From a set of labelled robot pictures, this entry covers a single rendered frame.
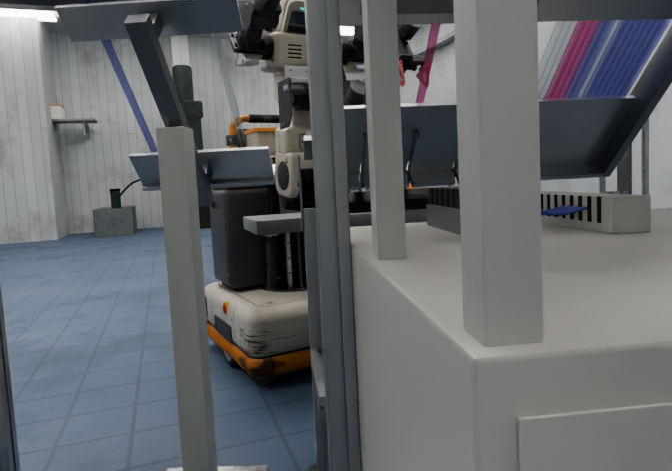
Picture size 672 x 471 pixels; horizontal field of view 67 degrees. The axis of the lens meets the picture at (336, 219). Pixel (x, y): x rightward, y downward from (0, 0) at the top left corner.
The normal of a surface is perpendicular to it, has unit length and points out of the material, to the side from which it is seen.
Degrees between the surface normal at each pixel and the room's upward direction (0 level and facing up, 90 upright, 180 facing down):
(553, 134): 137
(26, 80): 90
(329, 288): 90
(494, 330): 90
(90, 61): 90
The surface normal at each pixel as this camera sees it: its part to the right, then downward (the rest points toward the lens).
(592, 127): 0.11, 0.77
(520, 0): 0.11, 0.07
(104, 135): 0.33, 0.06
